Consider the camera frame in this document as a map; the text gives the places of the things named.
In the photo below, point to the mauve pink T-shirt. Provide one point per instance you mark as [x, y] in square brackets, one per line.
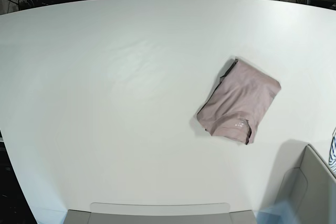
[238, 103]

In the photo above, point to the grey tray at bottom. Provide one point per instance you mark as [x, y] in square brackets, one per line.
[123, 213]

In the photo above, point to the blue plastic item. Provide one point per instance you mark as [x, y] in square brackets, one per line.
[281, 212]

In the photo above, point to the grey cardboard box right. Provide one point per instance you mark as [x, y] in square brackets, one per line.
[310, 189]

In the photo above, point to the blue striped cloth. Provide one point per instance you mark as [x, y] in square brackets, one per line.
[332, 153]

